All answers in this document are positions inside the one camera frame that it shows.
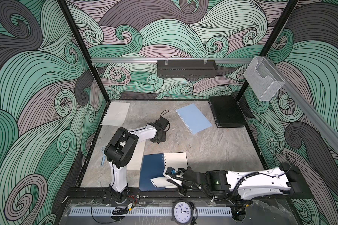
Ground dark blue spiral notebook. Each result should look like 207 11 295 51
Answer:
140 152 188 191

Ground torn lined paper page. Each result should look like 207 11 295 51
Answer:
101 102 130 126

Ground cream lined spiral notebook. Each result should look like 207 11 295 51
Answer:
127 141 146 171

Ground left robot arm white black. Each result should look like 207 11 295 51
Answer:
104 116 171 203

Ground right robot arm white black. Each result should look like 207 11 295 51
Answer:
164 162 314 202

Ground round white clock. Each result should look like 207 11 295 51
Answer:
171 200 193 225

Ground light blue spiral notebook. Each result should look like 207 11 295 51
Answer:
176 104 212 135

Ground light blue scissors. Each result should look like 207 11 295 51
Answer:
100 146 106 166

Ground black hard case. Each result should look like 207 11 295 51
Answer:
208 96 246 128

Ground white slotted cable duct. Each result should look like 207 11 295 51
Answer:
69 206 232 217

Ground black wall tray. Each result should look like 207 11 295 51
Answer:
157 60 218 78

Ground aluminium rail back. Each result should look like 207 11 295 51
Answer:
91 57 253 65

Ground aluminium rail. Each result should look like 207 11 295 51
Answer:
269 60 338 154
91 57 253 65

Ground clear acrylic wall holder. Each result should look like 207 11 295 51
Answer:
244 56 285 102

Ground aluminium rail right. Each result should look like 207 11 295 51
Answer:
269 60 338 154

